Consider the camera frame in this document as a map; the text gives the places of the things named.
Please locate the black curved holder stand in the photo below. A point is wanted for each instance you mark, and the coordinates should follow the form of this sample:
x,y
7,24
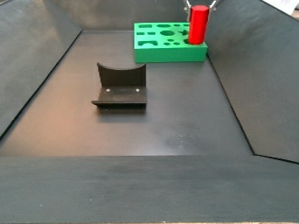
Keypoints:
x,y
122,86

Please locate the red hexagon prism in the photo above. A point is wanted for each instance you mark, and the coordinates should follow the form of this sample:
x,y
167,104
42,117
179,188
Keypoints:
x,y
198,24

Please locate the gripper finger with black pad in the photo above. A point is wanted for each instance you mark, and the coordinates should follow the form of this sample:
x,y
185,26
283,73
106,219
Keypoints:
x,y
187,8

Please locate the green shape sorter block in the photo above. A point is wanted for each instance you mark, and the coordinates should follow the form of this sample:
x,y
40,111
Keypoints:
x,y
162,42

